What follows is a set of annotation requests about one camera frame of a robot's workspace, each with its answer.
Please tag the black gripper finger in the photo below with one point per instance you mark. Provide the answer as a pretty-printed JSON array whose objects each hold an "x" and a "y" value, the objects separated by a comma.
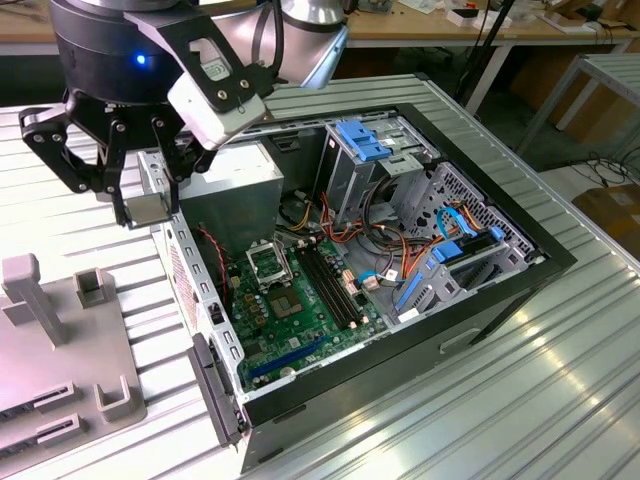
[
  {"x": 167, "y": 155},
  {"x": 47, "y": 132}
]

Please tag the silver coin battery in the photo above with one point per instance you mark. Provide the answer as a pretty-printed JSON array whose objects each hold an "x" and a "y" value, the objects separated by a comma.
[{"x": 286, "y": 371}]

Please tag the grey power supply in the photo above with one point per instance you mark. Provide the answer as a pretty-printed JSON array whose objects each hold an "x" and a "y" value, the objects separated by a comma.
[{"x": 225, "y": 210}]

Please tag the black tripod stand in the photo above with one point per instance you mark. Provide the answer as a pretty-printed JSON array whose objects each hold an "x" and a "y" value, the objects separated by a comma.
[{"x": 501, "y": 22}]

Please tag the CPU socket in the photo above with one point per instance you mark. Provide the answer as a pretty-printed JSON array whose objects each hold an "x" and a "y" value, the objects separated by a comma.
[{"x": 287, "y": 303}]

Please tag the grey parts rack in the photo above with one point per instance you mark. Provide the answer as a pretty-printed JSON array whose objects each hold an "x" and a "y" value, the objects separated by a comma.
[{"x": 75, "y": 350}]

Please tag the grey perforated disk cage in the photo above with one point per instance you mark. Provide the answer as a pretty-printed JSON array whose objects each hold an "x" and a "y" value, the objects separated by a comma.
[{"x": 452, "y": 182}]

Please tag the green motherboard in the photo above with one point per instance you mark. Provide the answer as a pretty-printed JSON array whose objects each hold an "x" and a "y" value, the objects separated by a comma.
[{"x": 315, "y": 345}]

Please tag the blue expansion slot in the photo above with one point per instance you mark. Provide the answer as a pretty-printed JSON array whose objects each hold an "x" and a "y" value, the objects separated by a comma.
[{"x": 290, "y": 356}]

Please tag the metal locking lever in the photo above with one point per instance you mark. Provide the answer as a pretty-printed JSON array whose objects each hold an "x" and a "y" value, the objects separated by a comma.
[{"x": 286, "y": 260}]

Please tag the blue disk carrier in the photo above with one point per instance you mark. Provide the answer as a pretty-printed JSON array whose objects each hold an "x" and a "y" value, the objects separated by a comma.
[{"x": 447, "y": 251}]

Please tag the blue plastic latch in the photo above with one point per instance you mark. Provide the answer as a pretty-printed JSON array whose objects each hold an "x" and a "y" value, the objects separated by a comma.
[{"x": 357, "y": 137}]

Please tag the flat cardboard tray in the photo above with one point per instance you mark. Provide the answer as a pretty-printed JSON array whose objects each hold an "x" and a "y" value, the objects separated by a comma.
[{"x": 565, "y": 24}]

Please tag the black open PC case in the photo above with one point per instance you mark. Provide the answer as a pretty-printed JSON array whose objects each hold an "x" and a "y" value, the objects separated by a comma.
[{"x": 400, "y": 370}]

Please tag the brown cardboard box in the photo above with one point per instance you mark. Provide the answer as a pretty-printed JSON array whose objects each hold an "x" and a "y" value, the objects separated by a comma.
[{"x": 612, "y": 215}]

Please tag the blue plastic rail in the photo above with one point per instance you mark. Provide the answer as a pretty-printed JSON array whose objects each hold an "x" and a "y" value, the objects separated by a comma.
[{"x": 412, "y": 290}]

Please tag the long wooden desk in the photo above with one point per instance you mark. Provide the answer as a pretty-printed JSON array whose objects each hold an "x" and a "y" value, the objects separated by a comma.
[{"x": 525, "y": 30}]

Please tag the black RAM slot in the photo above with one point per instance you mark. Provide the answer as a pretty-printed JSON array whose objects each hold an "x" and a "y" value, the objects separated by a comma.
[
  {"x": 330, "y": 282},
  {"x": 317, "y": 282},
  {"x": 324, "y": 282},
  {"x": 337, "y": 282}
]

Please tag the white board connector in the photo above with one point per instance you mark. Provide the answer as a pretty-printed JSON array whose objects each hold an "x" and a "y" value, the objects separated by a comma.
[{"x": 371, "y": 284}]

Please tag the grey metal frame table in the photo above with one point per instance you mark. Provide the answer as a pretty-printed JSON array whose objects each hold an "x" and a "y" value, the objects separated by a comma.
[{"x": 617, "y": 67}]

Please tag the silver CPU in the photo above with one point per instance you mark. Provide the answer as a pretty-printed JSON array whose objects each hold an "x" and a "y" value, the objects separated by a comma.
[{"x": 147, "y": 210}]

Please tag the grey metal disk bay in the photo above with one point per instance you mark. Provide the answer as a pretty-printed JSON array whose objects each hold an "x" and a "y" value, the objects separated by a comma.
[{"x": 350, "y": 190}]

